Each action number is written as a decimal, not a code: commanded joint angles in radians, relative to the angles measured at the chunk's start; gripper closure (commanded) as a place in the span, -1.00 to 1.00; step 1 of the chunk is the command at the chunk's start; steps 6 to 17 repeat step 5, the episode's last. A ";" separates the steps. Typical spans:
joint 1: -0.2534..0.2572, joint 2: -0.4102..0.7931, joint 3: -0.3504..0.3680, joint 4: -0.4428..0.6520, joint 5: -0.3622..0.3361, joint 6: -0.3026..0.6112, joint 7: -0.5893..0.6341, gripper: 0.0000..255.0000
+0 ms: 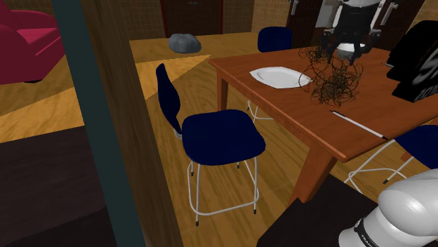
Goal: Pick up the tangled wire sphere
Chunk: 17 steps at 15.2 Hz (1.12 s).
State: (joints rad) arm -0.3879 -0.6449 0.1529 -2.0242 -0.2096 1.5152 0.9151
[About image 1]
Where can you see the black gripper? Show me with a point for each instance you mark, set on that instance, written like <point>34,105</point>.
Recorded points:
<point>354,24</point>

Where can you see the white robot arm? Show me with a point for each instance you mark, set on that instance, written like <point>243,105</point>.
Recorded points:
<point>410,208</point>

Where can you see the white bowl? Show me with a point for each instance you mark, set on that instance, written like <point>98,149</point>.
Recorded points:
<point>345,50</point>

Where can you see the navy blue chair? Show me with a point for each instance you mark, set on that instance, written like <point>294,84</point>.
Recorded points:
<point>273,38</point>
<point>219,136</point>
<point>421,143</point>

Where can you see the white plate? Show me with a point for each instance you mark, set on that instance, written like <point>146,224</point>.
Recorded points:
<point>279,77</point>

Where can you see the white pen with black tip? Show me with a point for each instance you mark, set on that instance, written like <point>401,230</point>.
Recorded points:
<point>357,123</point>

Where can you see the brown wooden table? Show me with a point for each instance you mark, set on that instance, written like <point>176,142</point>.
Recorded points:
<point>291,102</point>

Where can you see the dark brown door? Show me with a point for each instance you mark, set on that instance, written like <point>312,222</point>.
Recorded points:
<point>191,19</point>

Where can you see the grey rock-shaped pouf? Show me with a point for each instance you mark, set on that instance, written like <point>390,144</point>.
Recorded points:
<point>184,43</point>

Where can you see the wooden door with teal edge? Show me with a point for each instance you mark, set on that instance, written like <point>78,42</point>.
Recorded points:
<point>130,136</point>

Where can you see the red sofa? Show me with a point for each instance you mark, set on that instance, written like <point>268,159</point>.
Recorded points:
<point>24,44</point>

